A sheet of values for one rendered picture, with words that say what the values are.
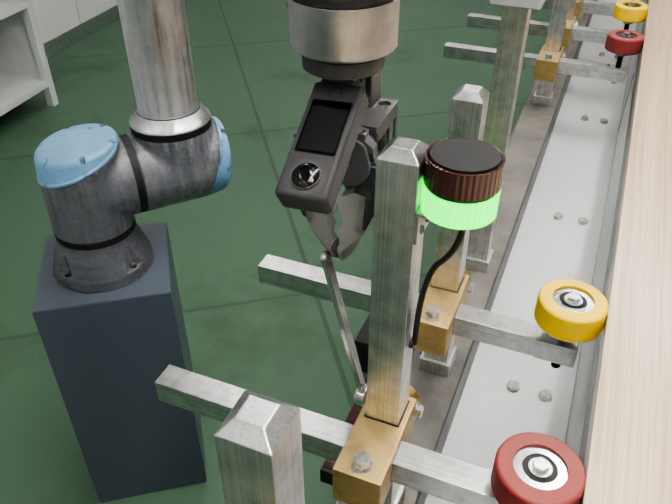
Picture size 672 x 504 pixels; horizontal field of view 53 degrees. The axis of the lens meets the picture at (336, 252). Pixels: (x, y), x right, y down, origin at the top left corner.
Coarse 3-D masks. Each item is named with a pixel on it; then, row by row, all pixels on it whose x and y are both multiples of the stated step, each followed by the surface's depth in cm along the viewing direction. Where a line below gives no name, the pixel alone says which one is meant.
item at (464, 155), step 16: (448, 144) 52; (464, 144) 52; (480, 144) 52; (432, 160) 50; (448, 160) 50; (464, 160) 50; (480, 160) 50; (496, 160) 50; (416, 224) 54; (416, 240) 55; (448, 256) 56; (432, 272) 58; (416, 320) 62; (416, 336) 63
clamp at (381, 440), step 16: (416, 400) 73; (416, 416) 73; (352, 432) 68; (368, 432) 68; (384, 432) 68; (400, 432) 68; (352, 448) 66; (368, 448) 66; (384, 448) 66; (336, 464) 65; (384, 464) 65; (336, 480) 65; (352, 480) 64; (368, 480) 63; (384, 480) 64; (336, 496) 67; (352, 496) 66; (368, 496) 65; (384, 496) 66
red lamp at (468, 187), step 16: (432, 144) 52; (432, 176) 50; (448, 176) 49; (464, 176) 48; (480, 176) 48; (496, 176) 49; (432, 192) 51; (448, 192) 50; (464, 192) 49; (480, 192) 49; (496, 192) 50
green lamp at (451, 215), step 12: (432, 204) 51; (444, 204) 50; (456, 204) 50; (468, 204) 50; (480, 204) 50; (492, 204) 51; (432, 216) 52; (444, 216) 51; (456, 216) 50; (468, 216) 50; (480, 216) 51; (492, 216) 52; (456, 228) 51; (468, 228) 51
